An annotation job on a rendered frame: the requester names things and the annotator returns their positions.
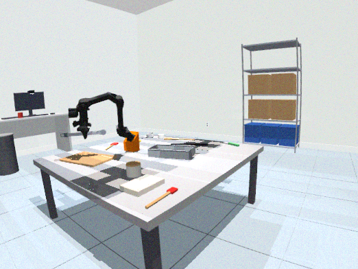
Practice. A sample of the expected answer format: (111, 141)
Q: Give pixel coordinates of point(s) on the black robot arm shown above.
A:
(84, 104)

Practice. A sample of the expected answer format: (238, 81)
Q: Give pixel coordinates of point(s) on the grey cylinder with tan lid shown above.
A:
(133, 169)

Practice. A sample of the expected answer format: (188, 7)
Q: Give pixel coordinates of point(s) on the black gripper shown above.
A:
(83, 127)

